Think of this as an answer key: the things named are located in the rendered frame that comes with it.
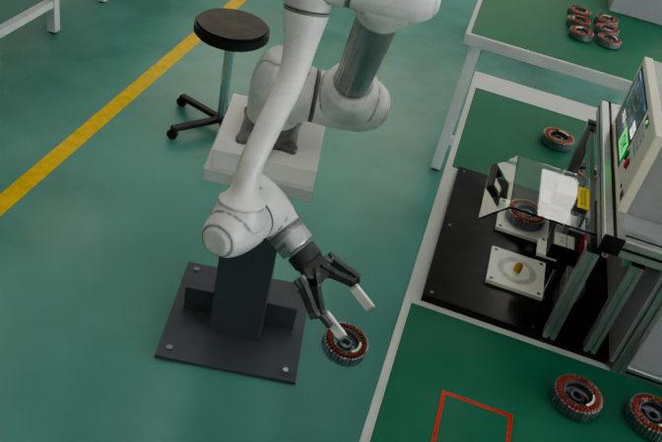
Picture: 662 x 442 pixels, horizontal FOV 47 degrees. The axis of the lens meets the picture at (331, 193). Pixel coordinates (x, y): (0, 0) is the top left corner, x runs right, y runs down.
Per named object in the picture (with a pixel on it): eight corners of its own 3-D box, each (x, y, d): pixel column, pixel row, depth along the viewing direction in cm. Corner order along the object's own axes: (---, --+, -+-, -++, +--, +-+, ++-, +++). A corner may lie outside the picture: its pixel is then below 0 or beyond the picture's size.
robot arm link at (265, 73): (249, 95, 228) (259, 31, 214) (308, 107, 229) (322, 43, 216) (241, 126, 215) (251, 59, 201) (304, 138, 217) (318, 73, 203)
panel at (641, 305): (609, 360, 182) (664, 270, 164) (605, 211, 235) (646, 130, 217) (613, 362, 182) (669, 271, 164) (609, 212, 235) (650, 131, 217)
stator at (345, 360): (311, 347, 181) (315, 338, 179) (337, 322, 189) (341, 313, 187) (348, 376, 178) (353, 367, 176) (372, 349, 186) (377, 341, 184)
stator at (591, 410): (541, 401, 170) (547, 390, 168) (562, 374, 178) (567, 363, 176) (585, 432, 165) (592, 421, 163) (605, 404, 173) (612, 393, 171)
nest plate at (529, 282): (485, 282, 196) (486, 279, 196) (491, 248, 208) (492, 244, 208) (541, 301, 195) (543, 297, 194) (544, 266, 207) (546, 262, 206)
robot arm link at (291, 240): (263, 246, 178) (278, 267, 178) (283, 229, 172) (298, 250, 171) (286, 229, 184) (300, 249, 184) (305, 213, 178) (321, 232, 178)
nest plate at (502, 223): (495, 229, 216) (496, 225, 215) (499, 201, 228) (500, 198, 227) (546, 246, 214) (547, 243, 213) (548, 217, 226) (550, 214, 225)
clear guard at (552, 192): (478, 219, 177) (486, 198, 174) (490, 167, 197) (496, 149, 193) (616, 263, 174) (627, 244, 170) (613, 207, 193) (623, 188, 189)
